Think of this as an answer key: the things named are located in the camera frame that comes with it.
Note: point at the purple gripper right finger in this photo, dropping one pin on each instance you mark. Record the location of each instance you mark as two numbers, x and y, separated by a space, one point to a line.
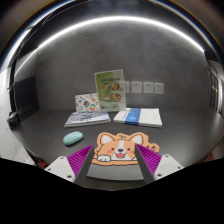
155 166

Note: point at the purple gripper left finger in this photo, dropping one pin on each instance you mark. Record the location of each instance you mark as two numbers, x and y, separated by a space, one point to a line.
75 167

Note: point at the teal computer mouse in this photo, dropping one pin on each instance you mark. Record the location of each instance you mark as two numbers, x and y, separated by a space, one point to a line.
72 138

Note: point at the corgi dog mouse pad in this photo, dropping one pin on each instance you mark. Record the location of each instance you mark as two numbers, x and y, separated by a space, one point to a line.
119 150

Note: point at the white book with blue band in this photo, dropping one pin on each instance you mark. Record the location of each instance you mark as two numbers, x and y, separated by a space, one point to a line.
139 116

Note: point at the grey patterned book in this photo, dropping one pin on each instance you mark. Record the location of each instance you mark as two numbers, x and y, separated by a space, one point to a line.
77 119

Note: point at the small colourful picture card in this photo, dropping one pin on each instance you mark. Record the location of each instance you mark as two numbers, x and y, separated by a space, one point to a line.
87 102

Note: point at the green food picture book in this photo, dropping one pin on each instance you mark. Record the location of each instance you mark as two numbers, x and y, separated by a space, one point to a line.
110 89

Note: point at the black monitor screen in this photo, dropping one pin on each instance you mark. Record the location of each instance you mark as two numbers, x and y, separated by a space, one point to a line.
26 99

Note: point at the white wall socket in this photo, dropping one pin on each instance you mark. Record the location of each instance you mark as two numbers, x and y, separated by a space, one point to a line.
136 87
148 87
159 88
127 86

